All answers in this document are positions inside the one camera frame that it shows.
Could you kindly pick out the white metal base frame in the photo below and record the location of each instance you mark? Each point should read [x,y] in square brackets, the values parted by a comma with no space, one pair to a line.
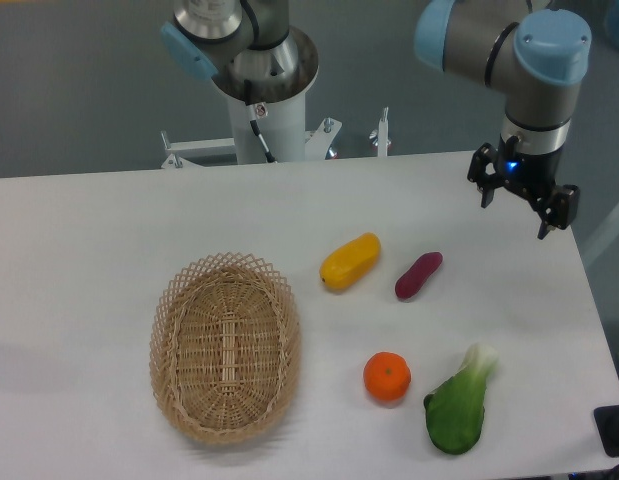
[319,145]

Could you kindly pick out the green bok choy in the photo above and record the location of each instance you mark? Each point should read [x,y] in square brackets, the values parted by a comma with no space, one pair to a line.
[454,411]

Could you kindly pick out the woven wicker basket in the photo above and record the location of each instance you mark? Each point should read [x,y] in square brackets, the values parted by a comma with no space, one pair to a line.
[225,349]

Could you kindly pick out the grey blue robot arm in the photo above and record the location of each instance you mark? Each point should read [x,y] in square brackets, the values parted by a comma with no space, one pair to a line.
[535,56]

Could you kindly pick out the orange tangerine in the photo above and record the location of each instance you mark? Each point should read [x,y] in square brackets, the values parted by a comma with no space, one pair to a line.
[386,376]

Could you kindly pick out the black device at table edge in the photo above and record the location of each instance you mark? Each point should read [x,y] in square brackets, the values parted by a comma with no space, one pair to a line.
[607,422]

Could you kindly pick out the yellow mango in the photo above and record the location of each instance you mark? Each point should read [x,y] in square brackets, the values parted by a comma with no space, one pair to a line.
[350,262]

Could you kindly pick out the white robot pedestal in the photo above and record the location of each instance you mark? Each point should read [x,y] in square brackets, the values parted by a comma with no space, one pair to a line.
[281,124]

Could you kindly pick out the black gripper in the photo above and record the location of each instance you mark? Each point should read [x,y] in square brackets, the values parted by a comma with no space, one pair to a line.
[531,177]

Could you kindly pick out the white frame leg right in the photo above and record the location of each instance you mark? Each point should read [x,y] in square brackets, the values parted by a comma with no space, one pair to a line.
[602,237]

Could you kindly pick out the purple sweet potato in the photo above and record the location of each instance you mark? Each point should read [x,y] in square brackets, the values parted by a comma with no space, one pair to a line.
[412,281]

